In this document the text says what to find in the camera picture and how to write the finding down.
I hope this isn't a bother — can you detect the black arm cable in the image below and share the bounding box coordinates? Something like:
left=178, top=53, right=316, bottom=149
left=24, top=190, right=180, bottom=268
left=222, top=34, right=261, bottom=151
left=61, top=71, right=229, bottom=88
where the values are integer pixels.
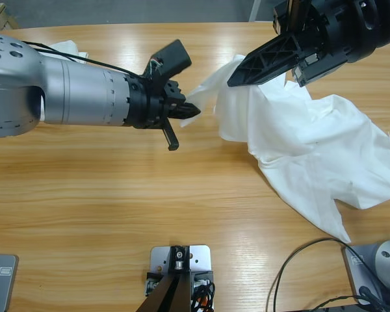
left=21, top=40, right=144, bottom=79

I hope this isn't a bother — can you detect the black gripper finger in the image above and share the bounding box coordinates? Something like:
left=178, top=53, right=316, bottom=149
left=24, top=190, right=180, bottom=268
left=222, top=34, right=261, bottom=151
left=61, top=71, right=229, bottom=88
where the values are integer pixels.
left=226, top=31, right=302, bottom=88
left=172, top=103, right=202, bottom=118

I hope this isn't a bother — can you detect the long looped black cable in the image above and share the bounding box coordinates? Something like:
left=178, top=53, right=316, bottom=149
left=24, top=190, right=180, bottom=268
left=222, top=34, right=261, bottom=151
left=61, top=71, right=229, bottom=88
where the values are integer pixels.
left=268, top=237, right=383, bottom=312

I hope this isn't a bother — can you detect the black base plug cable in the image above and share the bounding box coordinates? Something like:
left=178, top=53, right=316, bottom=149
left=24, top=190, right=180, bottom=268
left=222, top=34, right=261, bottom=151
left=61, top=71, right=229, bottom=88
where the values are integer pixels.
left=307, top=285, right=390, bottom=312

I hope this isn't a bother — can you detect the grey base plate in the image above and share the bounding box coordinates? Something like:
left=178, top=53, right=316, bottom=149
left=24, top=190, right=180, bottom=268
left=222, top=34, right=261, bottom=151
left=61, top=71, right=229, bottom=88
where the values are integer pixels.
left=341, top=243, right=390, bottom=306
left=0, top=253, right=20, bottom=312

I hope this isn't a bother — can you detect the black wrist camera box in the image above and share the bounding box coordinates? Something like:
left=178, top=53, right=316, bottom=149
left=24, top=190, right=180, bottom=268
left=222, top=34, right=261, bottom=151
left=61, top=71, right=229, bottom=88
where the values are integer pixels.
left=146, top=38, right=192, bottom=77

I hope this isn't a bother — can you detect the white t-shirt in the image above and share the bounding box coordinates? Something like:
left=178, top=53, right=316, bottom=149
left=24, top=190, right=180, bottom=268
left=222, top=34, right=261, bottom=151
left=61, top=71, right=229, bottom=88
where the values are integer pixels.
left=178, top=53, right=390, bottom=244
left=38, top=40, right=89, bottom=122

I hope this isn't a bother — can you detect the orange cable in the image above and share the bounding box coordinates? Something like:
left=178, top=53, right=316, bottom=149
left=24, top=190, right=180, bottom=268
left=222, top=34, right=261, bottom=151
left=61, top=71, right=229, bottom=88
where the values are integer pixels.
left=194, top=289, right=214, bottom=309

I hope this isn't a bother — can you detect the folded white T-shirt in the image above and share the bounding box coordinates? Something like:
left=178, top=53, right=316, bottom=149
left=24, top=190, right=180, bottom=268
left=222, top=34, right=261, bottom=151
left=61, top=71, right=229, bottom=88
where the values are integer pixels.
left=38, top=40, right=89, bottom=122

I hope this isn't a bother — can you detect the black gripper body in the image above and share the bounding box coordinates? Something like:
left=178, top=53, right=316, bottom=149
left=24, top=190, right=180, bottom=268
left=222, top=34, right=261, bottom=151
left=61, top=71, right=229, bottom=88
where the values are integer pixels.
left=125, top=73, right=187, bottom=152
left=272, top=0, right=383, bottom=87

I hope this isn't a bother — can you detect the white block with dark post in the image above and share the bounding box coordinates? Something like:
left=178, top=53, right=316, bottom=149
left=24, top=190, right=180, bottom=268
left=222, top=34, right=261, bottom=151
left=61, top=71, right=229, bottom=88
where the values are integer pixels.
left=136, top=245, right=215, bottom=312

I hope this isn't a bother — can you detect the wooden pallet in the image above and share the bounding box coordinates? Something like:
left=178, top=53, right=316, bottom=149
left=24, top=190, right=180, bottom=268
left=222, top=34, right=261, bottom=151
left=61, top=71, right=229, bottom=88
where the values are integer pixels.
left=0, top=3, right=20, bottom=32

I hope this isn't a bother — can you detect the white metal table leg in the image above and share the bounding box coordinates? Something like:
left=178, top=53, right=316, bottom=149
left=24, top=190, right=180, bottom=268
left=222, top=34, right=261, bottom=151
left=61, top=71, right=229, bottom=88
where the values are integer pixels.
left=248, top=0, right=264, bottom=23

